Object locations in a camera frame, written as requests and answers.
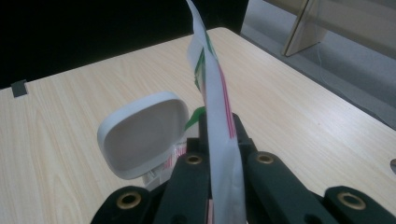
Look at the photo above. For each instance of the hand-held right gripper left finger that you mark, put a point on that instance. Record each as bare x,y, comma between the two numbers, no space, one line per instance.
190,186

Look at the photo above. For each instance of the black curtain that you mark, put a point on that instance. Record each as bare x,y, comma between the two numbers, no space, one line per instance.
93,25

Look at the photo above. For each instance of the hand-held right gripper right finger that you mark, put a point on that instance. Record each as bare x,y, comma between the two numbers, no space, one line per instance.
274,193

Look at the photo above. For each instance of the clear container with white lid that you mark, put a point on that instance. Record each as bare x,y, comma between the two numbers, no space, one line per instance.
140,133

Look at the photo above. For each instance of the pink and white plastic bag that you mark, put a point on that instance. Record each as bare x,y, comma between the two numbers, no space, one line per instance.
224,155

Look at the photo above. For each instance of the light wooden furniture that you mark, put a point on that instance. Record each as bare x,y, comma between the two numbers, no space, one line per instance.
342,18

